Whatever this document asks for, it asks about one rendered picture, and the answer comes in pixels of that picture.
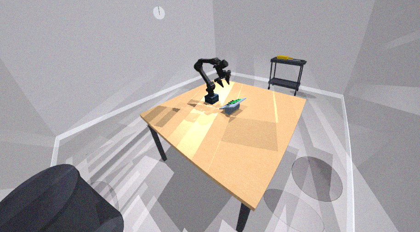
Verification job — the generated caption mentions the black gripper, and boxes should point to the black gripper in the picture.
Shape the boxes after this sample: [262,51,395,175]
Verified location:
[214,69,231,88]

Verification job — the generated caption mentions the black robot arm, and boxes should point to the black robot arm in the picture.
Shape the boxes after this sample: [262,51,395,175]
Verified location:
[194,57,231,97]

